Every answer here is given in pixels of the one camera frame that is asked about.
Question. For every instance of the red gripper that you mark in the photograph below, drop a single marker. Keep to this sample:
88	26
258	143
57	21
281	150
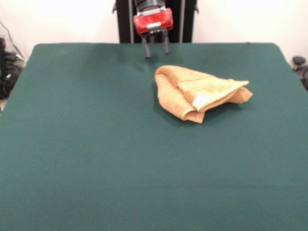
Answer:
144	24

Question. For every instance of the tan terry towel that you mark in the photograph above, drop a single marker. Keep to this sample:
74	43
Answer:
169	96

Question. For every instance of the dark green tablecloth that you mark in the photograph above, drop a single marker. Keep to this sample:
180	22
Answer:
96	144

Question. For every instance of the black equipment pile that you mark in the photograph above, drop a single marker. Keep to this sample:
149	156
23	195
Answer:
10	72

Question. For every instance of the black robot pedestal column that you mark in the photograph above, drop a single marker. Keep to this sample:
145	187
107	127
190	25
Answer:
125	24

